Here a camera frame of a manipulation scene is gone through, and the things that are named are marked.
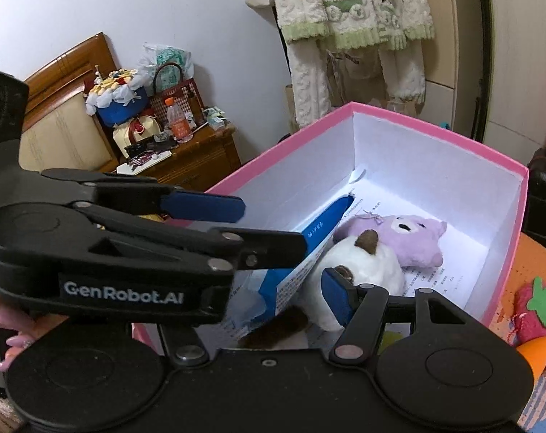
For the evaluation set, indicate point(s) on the wooden nightstand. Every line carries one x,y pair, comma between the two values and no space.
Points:
200,158

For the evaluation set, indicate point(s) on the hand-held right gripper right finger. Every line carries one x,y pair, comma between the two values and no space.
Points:
338,297

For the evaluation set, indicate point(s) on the red strawberry plush toy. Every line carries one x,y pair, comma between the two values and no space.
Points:
532,311

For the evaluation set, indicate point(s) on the plaid handbag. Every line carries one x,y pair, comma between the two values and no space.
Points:
182,92

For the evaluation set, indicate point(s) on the orange drink bottle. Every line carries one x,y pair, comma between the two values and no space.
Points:
180,126

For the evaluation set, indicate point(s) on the white fleece jacket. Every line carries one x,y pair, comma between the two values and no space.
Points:
354,18

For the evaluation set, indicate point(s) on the blue boxed flower bouquet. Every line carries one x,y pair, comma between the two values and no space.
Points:
119,108

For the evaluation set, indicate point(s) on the white plush cat toy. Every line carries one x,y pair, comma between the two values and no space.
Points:
368,270

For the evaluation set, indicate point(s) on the blue white wet wipes pack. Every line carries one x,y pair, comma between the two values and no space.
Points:
329,221

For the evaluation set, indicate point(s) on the white plastic bag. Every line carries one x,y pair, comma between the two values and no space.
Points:
169,56

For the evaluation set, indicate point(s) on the black clothes rack pole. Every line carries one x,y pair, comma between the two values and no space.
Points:
484,54

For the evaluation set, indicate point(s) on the purple plush toy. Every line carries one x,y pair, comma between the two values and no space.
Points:
413,243

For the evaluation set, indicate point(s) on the cream gift pouch red ribbon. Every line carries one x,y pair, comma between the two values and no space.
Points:
135,133

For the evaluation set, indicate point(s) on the person's left hand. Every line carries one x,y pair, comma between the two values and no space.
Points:
15,318

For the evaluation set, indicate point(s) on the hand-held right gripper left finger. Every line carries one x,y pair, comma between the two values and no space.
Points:
176,340

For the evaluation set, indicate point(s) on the pink cardboard box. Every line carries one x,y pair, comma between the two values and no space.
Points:
413,153

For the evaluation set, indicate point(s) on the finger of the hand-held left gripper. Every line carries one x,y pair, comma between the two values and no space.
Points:
200,207
264,246

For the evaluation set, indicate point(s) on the beige wooden wardrobe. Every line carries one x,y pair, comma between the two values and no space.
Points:
525,54

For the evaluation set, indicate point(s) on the wooden headboard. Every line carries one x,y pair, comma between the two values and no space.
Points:
61,131

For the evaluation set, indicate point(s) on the printed paper sheet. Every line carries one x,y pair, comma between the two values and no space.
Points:
435,275

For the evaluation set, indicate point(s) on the orange carrot plush toy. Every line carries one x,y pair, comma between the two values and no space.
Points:
535,354

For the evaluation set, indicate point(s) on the black suitcase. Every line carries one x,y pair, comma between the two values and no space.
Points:
544,198

